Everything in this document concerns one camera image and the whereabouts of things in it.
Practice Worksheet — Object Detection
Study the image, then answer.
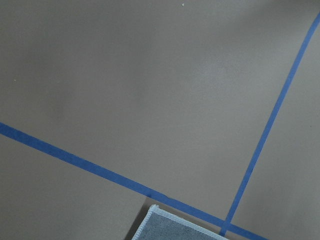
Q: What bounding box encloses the pink and grey towel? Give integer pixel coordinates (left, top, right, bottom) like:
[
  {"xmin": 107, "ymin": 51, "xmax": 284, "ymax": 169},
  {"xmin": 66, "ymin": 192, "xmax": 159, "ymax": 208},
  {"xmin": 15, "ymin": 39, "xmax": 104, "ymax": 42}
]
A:
[{"xmin": 132, "ymin": 204, "xmax": 226, "ymax": 240}]

